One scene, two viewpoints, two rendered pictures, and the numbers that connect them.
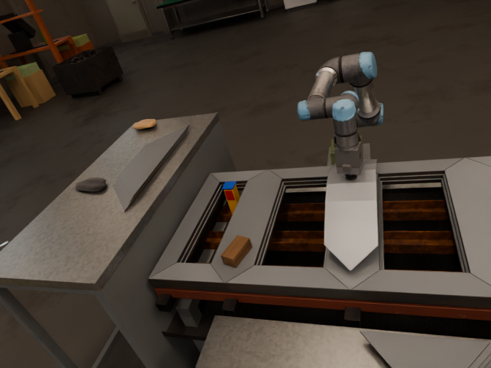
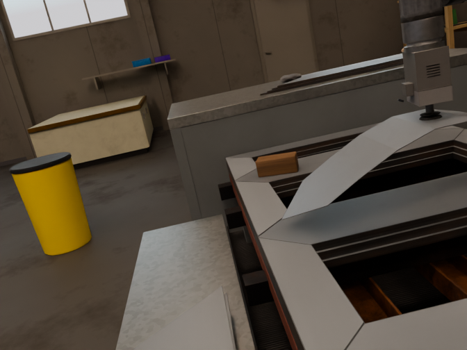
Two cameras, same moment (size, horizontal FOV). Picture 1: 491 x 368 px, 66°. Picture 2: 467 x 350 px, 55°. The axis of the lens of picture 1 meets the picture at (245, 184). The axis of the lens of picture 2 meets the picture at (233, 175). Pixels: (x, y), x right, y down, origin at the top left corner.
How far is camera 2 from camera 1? 1.22 m
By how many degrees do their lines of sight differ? 58
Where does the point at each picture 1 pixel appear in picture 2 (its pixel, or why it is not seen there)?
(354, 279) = (279, 234)
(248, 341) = (196, 239)
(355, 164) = (415, 83)
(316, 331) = (223, 270)
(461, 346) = not seen: outside the picture
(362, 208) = (372, 154)
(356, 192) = (398, 134)
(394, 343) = (209, 316)
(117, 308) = (181, 158)
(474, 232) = not seen: outside the picture
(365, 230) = (341, 182)
